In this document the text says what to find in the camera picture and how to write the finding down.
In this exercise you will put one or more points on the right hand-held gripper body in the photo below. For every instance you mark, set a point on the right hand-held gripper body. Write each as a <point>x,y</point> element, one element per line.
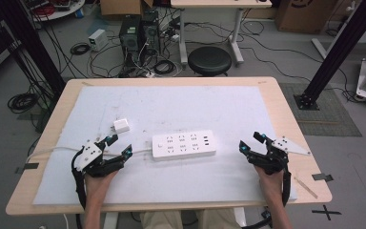
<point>271,160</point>

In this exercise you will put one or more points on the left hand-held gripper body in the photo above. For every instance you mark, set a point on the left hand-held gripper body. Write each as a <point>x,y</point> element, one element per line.
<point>90,156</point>

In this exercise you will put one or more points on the white charger adapter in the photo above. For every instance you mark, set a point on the white charger adapter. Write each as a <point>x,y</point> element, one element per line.
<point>121,126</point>

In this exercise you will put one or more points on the white power strip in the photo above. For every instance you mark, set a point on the white power strip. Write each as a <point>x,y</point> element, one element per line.
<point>184,145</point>

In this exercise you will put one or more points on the person's right hand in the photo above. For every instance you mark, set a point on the person's right hand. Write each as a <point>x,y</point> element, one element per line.
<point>269,183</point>

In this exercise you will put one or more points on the person's left hand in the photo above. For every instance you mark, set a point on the person's left hand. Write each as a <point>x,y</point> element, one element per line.
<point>98,183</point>

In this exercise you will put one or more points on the thin wooden stick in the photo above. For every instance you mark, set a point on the thin wooden stick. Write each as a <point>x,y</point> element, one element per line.
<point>305,187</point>

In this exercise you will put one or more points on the black tape piece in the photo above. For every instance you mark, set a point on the black tape piece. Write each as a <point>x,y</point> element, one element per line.
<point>322,177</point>
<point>28,166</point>

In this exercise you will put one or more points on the wooden table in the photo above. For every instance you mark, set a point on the wooden table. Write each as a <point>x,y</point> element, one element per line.
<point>60,105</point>

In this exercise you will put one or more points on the white foam mat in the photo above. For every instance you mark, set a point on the white foam mat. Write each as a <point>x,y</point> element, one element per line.
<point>178,108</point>

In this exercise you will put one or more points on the grey floor mat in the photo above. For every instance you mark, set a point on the grey floor mat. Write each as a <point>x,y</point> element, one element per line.
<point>330,111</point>

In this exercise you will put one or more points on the person's beige trousers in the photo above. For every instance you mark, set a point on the person's beige trousers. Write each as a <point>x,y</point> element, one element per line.
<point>171,221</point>

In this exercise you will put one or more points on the black round stool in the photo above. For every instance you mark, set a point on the black round stool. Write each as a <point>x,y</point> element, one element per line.
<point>209,60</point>

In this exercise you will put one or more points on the white power supply box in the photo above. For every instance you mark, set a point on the white power supply box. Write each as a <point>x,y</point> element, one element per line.
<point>97,39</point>

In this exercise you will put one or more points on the black computer tower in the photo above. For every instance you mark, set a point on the black computer tower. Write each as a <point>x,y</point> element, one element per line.
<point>130,36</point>
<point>151,31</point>

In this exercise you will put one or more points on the cardboard box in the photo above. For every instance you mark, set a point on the cardboard box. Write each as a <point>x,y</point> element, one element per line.
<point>124,6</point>
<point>303,14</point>

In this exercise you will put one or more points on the round white table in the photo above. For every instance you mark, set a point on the round white table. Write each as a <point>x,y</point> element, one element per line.
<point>60,9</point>

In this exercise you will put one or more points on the white desk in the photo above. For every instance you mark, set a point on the white desk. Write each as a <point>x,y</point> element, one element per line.
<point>217,3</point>

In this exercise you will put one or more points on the black aluminium post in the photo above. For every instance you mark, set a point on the black aluminium post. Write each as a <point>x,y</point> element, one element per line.
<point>343,44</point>
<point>35,41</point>

